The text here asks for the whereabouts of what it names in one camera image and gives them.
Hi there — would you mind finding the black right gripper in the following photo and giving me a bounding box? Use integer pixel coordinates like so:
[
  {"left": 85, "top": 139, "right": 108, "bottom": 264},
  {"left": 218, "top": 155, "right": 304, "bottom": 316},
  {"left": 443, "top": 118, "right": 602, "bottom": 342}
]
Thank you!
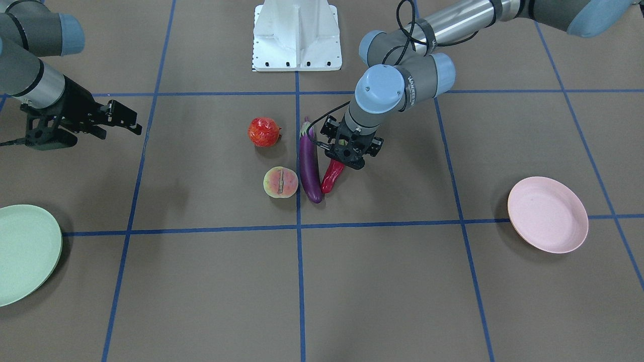
[{"left": 48, "top": 76, "right": 143, "bottom": 140}]

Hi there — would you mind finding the light green plate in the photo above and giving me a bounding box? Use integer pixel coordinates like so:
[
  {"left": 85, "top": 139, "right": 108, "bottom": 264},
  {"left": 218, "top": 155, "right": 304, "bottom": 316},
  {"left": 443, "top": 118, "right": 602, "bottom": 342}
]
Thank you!
[{"left": 1, "top": 205, "right": 62, "bottom": 307}]

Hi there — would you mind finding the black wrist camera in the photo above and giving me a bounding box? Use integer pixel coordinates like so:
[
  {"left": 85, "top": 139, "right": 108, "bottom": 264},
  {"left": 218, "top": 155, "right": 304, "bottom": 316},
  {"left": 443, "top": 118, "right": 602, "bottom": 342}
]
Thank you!
[
  {"left": 20, "top": 104, "right": 77, "bottom": 151},
  {"left": 320, "top": 115, "right": 340, "bottom": 143}
]

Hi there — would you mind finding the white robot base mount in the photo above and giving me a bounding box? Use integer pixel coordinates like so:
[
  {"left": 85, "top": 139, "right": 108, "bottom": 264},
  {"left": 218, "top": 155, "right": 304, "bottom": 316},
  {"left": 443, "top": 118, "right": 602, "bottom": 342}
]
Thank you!
[{"left": 252, "top": 1, "right": 343, "bottom": 72}]

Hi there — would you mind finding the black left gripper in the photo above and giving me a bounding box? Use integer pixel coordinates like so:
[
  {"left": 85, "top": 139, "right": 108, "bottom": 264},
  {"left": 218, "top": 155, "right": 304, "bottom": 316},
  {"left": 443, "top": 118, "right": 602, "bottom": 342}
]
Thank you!
[{"left": 332, "top": 122, "right": 384, "bottom": 170}]

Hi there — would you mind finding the peach fruit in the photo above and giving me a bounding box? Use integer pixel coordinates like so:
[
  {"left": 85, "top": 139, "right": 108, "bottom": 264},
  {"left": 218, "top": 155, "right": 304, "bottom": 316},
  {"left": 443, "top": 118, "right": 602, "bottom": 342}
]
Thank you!
[{"left": 264, "top": 166, "right": 299, "bottom": 199}]

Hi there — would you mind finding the purple eggplant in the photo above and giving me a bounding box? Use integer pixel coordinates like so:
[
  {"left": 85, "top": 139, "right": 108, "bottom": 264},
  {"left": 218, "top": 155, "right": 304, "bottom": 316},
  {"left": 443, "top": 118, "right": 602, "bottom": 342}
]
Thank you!
[{"left": 298, "top": 116, "right": 324, "bottom": 204}]

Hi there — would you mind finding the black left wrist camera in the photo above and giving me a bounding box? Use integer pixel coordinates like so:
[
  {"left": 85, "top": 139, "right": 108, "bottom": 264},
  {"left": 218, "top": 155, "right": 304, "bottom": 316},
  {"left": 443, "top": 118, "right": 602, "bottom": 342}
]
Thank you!
[{"left": 320, "top": 115, "right": 340, "bottom": 143}]

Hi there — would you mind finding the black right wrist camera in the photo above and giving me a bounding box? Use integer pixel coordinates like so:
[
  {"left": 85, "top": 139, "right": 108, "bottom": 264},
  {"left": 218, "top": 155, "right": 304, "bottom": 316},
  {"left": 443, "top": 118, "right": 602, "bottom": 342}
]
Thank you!
[{"left": 20, "top": 104, "right": 77, "bottom": 151}]

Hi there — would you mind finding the red pomegranate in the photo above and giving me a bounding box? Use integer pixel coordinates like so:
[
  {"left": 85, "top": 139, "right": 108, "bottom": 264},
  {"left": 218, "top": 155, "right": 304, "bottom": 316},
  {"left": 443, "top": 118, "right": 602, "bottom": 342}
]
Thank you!
[{"left": 248, "top": 117, "right": 281, "bottom": 147}]

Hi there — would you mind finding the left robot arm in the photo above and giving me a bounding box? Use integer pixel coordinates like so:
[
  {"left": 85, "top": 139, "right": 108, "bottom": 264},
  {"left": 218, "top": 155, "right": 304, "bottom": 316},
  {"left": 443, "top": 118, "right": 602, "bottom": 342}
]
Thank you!
[{"left": 320, "top": 1, "right": 634, "bottom": 169}]

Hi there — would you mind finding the red chili pepper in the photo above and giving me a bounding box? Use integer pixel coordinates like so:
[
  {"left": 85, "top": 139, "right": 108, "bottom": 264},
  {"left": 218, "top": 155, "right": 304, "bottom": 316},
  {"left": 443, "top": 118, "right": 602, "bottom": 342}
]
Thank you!
[{"left": 320, "top": 159, "right": 345, "bottom": 194}]

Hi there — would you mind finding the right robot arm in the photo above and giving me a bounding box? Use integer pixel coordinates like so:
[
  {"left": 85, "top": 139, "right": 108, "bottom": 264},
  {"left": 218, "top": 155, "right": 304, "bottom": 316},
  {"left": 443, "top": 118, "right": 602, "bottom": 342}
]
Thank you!
[{"left": 1, "top": 1, "right": 142, "bottom": 150}]

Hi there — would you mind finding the pink plate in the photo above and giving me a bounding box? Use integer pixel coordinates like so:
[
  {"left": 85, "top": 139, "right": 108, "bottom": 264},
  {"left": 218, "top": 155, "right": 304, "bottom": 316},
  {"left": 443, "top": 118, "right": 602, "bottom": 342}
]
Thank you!
[{"left": 507, "top": 176, "right": 589, "bottom": 254}]

